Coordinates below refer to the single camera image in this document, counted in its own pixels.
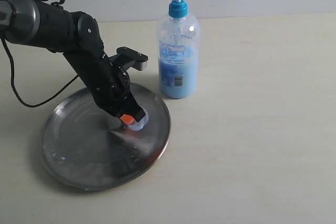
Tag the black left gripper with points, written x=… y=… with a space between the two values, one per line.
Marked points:
x=109 y=85

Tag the blue soap blob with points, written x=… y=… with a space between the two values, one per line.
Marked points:
x=137 y=126

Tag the blue pump soap bottle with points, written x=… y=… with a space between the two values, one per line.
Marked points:
x=178 y=37

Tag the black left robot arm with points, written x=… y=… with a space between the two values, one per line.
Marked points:
x=76 y=35

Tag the round metal plate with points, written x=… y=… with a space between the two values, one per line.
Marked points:
x=84 y=147

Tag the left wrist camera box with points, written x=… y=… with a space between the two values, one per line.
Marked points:
x=129 y=58

